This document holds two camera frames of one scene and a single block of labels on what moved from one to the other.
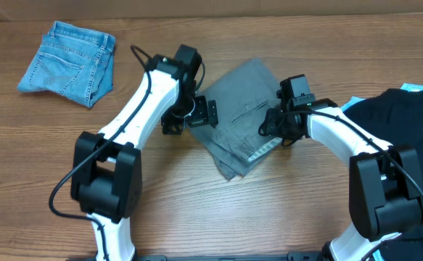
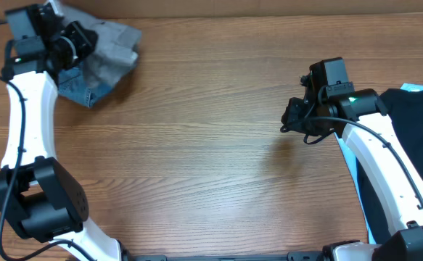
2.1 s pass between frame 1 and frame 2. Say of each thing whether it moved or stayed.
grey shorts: moved
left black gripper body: moved
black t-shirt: stayed
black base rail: stayed
